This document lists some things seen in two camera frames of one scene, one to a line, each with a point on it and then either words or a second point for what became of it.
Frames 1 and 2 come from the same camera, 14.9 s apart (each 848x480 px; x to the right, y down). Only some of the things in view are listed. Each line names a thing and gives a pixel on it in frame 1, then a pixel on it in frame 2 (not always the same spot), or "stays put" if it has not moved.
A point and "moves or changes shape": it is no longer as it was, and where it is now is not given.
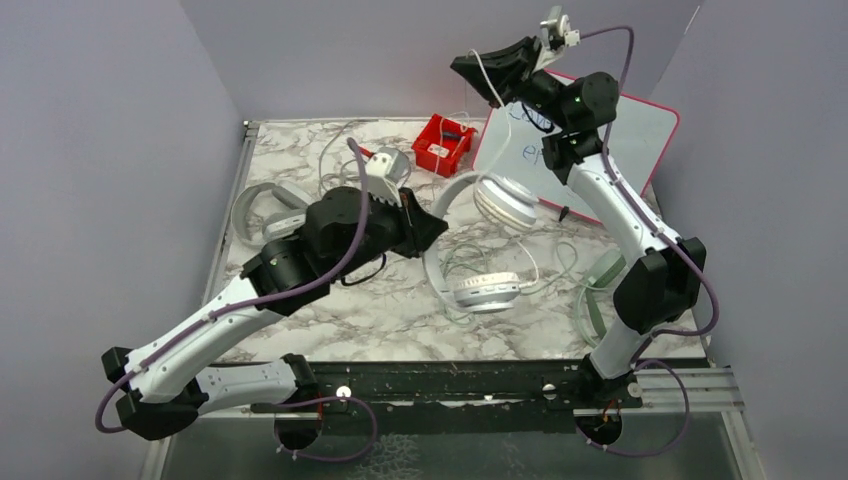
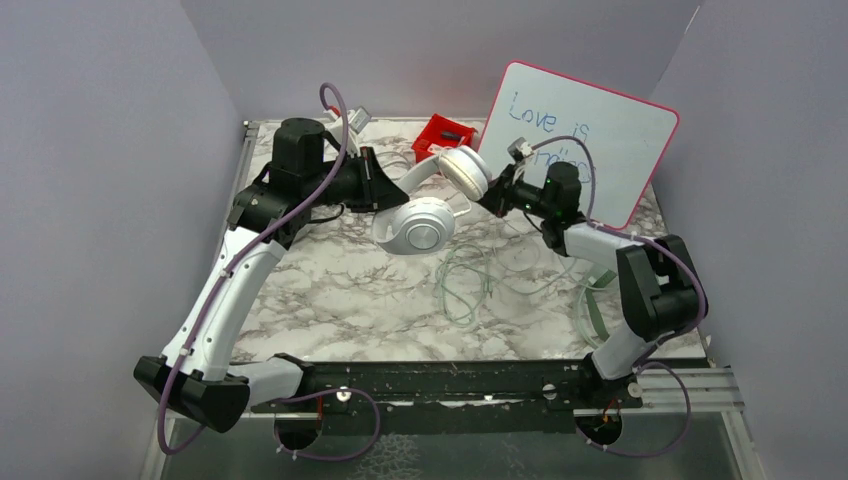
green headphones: [603, 270] stays put
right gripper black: [512, 68] to [498, 194]
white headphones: [505, 204] moves or changes shape
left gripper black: [418, 227] to [377, 191]
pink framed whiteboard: [638, 136] stays put
